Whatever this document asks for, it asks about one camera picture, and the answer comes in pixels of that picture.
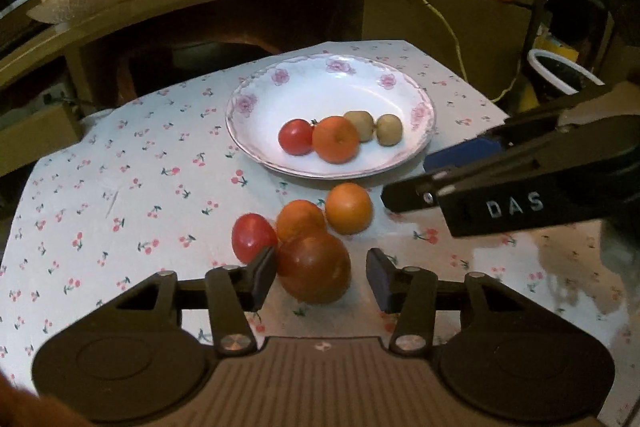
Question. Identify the white floral plate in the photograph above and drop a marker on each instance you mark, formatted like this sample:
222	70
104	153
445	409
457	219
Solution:
320	97

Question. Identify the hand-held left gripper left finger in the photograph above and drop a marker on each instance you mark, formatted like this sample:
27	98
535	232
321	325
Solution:
261	279

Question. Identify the black pot with white rim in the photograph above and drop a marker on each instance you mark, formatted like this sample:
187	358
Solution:
555	74

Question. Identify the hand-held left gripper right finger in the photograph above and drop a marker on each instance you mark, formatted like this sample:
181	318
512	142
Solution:
379	279

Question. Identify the small red tomato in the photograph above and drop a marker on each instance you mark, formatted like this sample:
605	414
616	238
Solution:
295	137
250	237

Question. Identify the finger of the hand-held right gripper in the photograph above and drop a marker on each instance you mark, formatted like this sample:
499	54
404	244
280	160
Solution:
410	196
460	153

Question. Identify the brown kiwi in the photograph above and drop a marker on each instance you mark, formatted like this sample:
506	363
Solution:
389	130
361	123

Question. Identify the orange tangerine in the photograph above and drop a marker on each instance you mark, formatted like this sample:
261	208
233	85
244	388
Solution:
349	208
300	219
336	139

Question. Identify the large dark red tomato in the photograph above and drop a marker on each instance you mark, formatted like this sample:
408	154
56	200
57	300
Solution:
315	268

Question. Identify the cardboard box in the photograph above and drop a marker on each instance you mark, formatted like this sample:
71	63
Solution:
35	137

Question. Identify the cherry print tablecloth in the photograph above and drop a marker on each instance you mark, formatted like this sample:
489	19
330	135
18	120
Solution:
140	187

